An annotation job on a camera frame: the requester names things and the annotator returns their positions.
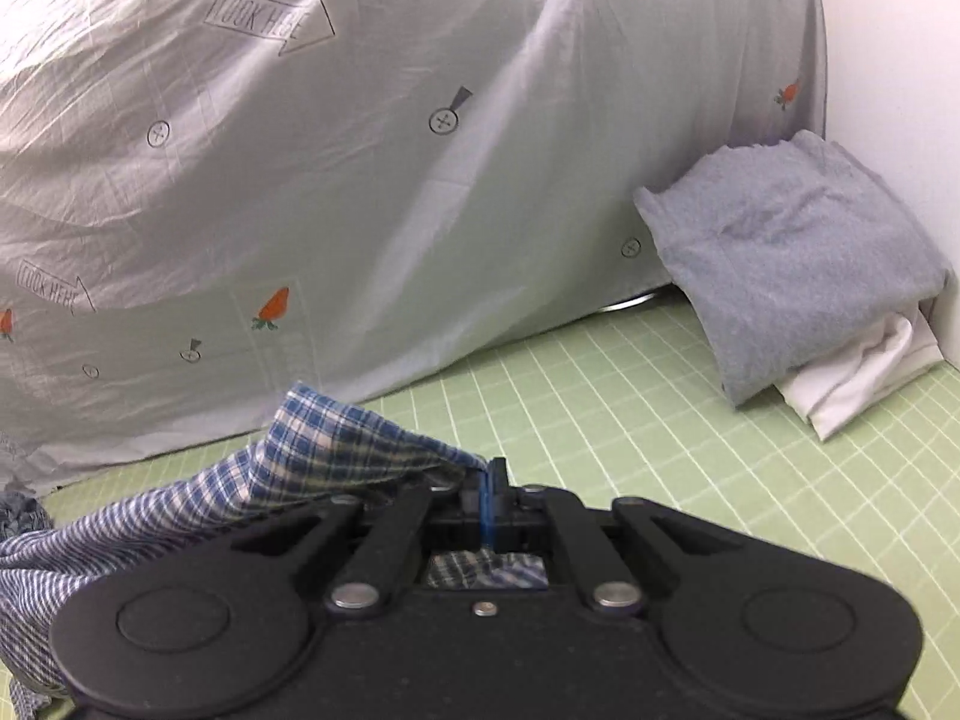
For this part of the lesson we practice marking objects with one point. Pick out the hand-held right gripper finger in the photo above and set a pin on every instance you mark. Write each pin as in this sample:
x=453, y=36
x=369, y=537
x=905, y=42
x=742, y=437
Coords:
x=482, y=521
x=495, y=491

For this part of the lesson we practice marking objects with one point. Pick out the blue plaid shirt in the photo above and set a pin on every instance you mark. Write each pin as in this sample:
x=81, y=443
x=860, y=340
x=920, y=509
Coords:
x=315, y=450

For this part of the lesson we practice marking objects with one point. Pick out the green grid mat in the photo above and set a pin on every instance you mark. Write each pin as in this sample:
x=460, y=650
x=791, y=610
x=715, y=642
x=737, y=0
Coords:
x=675, y=427

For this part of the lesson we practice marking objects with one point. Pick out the grey printed bed sheet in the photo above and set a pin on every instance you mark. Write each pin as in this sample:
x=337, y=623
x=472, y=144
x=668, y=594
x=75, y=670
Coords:
x=375, y=165

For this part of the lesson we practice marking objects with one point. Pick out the grey folded cloth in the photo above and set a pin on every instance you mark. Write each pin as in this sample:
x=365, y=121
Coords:
x=787, y=255

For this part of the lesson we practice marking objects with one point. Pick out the white folded cloth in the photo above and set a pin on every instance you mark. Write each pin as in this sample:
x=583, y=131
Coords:
x=855, y=375

